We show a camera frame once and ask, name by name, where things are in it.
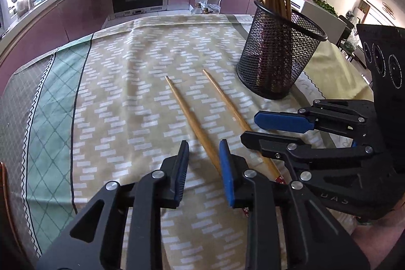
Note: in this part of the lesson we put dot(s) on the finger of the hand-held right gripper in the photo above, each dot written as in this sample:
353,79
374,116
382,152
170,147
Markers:
284,122
278,143

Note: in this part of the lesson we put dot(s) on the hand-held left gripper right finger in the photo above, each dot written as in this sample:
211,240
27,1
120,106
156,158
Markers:
226,176

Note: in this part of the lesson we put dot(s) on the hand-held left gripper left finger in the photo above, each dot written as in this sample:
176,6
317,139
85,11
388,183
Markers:
182,169

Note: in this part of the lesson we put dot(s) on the red-ended wooden chopstick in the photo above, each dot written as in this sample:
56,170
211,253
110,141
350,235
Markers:
189,115
224,96

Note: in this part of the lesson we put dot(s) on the black mesh utensil holder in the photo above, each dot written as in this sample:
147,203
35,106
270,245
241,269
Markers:
303,48

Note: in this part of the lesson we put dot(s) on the person's right forearm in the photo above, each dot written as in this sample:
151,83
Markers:
376,232

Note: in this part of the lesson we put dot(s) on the dark dining chairs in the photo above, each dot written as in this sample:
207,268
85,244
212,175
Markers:
346,32

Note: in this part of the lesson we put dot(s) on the round ceiling lamp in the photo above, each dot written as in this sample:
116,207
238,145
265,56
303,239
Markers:
388,10

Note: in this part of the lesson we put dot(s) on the white kitchen island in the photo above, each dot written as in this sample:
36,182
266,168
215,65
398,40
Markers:
329,23

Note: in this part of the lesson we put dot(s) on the green leafy vegetables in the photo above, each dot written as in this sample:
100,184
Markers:
326,7

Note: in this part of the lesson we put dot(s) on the patterned beige green tablecloth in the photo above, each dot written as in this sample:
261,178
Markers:
126,93

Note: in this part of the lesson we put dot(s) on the clear plastic bottle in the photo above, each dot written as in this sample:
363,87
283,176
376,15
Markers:
196,9

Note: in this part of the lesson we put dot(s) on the dark wooden chair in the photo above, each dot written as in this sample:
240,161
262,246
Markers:
4,213

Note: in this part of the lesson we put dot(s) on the purple kitchen cabinets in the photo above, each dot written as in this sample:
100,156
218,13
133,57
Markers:
76,13

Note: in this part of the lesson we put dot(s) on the wooden picture frame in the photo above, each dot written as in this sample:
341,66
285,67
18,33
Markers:
364,11

